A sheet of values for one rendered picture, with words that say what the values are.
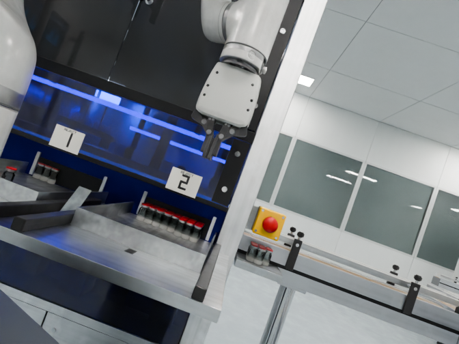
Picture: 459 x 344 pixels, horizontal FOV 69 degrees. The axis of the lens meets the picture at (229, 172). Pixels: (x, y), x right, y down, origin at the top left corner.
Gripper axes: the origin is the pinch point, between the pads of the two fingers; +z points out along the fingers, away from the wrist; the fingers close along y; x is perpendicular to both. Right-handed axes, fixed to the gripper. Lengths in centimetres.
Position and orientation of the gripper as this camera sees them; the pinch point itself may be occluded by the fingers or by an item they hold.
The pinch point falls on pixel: (210, 148)
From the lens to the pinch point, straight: 60.5
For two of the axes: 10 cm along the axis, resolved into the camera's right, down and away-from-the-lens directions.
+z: -3.4, 9.4, -0.5
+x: -0.3, -0.6, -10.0
